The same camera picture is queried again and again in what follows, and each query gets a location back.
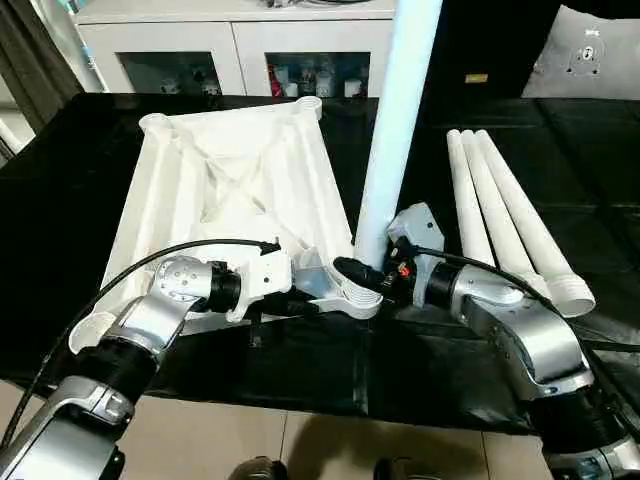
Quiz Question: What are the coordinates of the white plastic table top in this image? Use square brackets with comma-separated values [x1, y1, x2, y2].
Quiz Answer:
[67, 95, 385, 362]

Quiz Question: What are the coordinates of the white leg with black mark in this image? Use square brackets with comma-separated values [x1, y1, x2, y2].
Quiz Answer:
[352, 0, 445, 267]

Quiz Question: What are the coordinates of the black work mat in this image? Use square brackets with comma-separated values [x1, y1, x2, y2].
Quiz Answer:
[0, 92, 640, 437]

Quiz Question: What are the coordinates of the white plastic table leg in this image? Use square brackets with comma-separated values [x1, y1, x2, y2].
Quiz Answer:
[459, 128, 551, 296]
[445, 128, 501, 266]
[473, 128, 597, 318]

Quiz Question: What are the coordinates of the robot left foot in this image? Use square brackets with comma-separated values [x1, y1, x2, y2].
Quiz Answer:
[232, 453, 290, 480]

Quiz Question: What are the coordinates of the black cabinet with gold label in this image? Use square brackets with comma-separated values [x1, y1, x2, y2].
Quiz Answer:
[429, 0, 564, 100]

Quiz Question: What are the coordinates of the white sideboard with glass doors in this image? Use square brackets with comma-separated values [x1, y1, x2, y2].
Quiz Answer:
[74, 0, 401, 99]

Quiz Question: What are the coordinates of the white and blue pole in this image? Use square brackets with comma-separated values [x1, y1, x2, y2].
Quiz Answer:
[69, 24, 109, 95]

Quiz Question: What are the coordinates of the grey printed cushion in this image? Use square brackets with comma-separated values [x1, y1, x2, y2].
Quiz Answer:
[519, 3, 640, 101]

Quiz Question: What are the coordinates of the dark brown curtain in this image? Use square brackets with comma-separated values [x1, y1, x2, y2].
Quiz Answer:
[0, 0, 85, 137]

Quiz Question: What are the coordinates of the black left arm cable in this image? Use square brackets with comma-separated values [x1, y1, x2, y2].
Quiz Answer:
[0, 238, 281, 449]

